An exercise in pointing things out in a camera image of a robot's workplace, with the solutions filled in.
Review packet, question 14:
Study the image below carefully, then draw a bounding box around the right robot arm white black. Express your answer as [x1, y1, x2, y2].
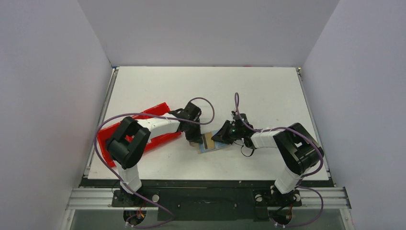
[212, 114, 324, 205]

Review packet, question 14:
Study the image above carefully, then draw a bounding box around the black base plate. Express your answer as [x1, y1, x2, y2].
[111, 188, 302, 224]

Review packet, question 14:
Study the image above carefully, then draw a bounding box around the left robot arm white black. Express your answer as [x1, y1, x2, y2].
[106, 102, 202, 206]

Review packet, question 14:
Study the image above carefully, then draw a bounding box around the beige card holder wallet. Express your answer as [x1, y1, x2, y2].
[189, 129, 230, 154]

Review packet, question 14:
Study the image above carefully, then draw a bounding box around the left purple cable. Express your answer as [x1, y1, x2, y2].
[93, 97, 215, 229]

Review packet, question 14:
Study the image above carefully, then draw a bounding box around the purple cable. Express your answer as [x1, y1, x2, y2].
[93, 97, 215, 229]
[234, 92, 325, 229]

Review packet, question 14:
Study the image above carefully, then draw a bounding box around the aluminium frame rail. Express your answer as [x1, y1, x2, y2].
[66, 187, 351, 210]

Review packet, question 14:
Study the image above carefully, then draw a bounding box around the gold striped credit card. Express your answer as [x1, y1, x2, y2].
[202, 132, 215, 151]

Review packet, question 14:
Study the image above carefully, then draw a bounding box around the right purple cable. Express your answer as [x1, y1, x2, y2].
[234, 92, 325, 229]

